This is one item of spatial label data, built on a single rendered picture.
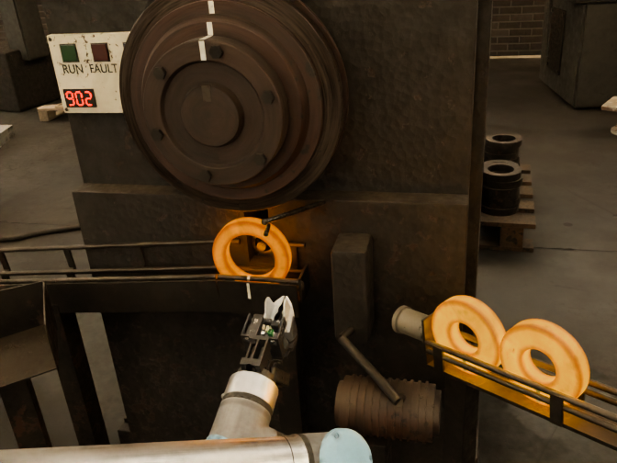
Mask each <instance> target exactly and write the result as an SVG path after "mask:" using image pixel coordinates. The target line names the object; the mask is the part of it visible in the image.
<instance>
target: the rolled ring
mask: <svg viewBox="0 0 617 463"><path fill-rule="evenodd" d="M270 224H271V223H270ZM265 226H266V225H263V224H262V219H258V218H253V217H243V218H238V219H236V220H232V221H230V222H229V223H227V224H226V225H225V226H224V227H223V228H222V229H221V231H220V232H219V234H218V235H217V237H216V238H215V241H214V243H213V248H212V254H213V260H214V263H215V266H216V268H217V269H218V271H219V273H220V274H223V275H237V276H252V277H280V278H285V277H286V275H287V273H288V271H289V268H290V266H291V262H292V254H291V249H290V246H289V243H288V241H287V239H286V237H285V235H284V234H283V233H282V232H280V231H279V230H278V229H277V228H276V227H275V226H274V225H273V224H271V227H270V231H269V233H268V236H266V237H265V236H264V230H265ZM241 235H251V236H255V237H257V238H260V239H261V240H263V241H264V242H266V243H267V244H268V245H269V246H270V248H271V249H272V251H273V253H274V256H275V267H274V269H273V270H271V271H270V272H268V273H266V274H264V275H252V274H249V273H246V272H244V271H243V270H241V269H240V268H238V267H237V266H236V265H235V263H234V262H233V260H232V258H231V256H230V242H231V240H233V239H234V238H236V237H238V236H241Z"/></svg>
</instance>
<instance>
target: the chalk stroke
mask: <svg viewBox="0 0 617 463"><path fill-rule="evenodd" d="M208 8H209V14H215V11H214V4H213V1H208ZM207 27H208V35H210V36H205V37H204V38H202V39H201V40H205V39H207V38H209V37H211V36H213V29H212V22H207ZM199 49H200V56H201V61H206V60H207V58H206V51H205V44H204V41H199Z"/></svg>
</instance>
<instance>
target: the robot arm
mask: <svg viewBox="0 0 617 463"><path fill-rule="evenodd" d="M281 310H283V311H282V316H283V317H282V320H281V321H277V319H278V318H279V316H280V312H281ZM247 323H249V326H248V329H247V332H246V333H245V328H246V325H247ZM241 339H242V342H243V345H244V348H245V351H246V357H242V358H241V362H240V365H241V367H240V368H239V369H238V371H237V372H236V373H234V374H232V375H231V376H230V379H229V382H228V385H227V387H226V389H225V392H224V393H222V394H221V398H222V400H221V403H220V406H219V409H218V412H217V415H216V418H215V420H214V423H213V425H212V428H211V430H210V433H209V436H208V437H207V439H206V440H191V441H172V442H153V443H135V444H116V445H97V446H61V447H43V448H23V449H5V450H0V463H373V459H372V454H371V451H370V448H369V446H368V444H367V443H366V441H365V440H364V438H363V437H362V436H361V435H359V434H358V433H357V432H355V431H354V430H352V429H348V428H335V429H332V430H330V431H329V432H325V433H307V434H293V435H285V434H283V433H280V432H278V431H276V430H275V429H273V428H271V427H269V423H270V421H271V417H272V414H273V411H274V408H275V403H276V400H277V396H278V388H283V387H288V385H289V377H290V374H288V373H286V372H285V371H284V370H281V369H278V368H276V367H275V366H276V365H282V364H283V362H284V361H286V360H288V357H287V356H288V354H289V352H290V351H294V346H295V344H296V342H297V325H296V320H295V315H294V311H293V307H292V303H291V301H290V299H289V298H288V296H282V297H281V298H279V299H278V300H276V301H275V302H272V300H271V299H270V298H269V297H267V298H266V299H265V302H264V315H262V314H254V315H253V318H252V316H251V314H250V313H249V314H248V316H247V319H246V322H245V324H244V326H243V329H242V332H241Z"/></svg>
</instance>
